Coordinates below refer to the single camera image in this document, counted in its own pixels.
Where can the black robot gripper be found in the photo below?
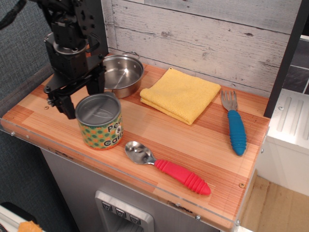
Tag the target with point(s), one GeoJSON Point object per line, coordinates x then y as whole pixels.
{"type": "Point", "coordinates": [73, 70]}

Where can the peas and carrots can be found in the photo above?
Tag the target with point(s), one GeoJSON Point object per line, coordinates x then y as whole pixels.
{"type": "Point", "coordinates": [100, 120]}

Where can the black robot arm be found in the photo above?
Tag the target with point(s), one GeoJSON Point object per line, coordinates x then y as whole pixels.
{"type": "Point", "coordinates": [68, 44]}

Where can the small steel pot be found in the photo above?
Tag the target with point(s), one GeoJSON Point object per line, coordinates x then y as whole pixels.
{"type": "Point", "coordinates": [123, 74]}

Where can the clear acrylic edge guard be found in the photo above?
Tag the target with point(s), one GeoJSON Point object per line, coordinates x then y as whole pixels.
{"type": "Point", "coordinates": [204, 148]}

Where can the grey toy kitchen cabinet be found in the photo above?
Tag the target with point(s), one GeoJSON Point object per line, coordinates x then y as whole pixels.
{"type": "Point", "coordinates": [79, 184]}

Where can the folded yellow cloth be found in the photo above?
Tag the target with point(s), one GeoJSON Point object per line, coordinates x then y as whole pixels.
{"type": "Point", "coordinates": [180, 95]}

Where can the silver dispenser panel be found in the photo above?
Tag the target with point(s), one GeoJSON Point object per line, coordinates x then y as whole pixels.
{"type": "Point", "coordinates": [119, 216]}

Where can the orange black object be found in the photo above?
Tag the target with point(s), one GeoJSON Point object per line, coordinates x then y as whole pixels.
{"type": "Point", "coordinates": [15, 219]}

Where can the white toy sink unit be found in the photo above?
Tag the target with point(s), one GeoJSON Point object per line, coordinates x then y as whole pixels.
{"type": "Point", "coordinates": [284, 155]}

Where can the red handled spoon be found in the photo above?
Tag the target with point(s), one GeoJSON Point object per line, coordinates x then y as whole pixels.
{"type": "Point", "coordinates": [140, 154]}

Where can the blue handled fork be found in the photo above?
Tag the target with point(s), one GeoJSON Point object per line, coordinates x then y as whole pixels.
{"type": "Point", "coordinates": [237, 132]}

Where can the black vertical post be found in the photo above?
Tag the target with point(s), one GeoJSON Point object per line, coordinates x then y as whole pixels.
{"type": "Point", "coordinates": [296, 33]}

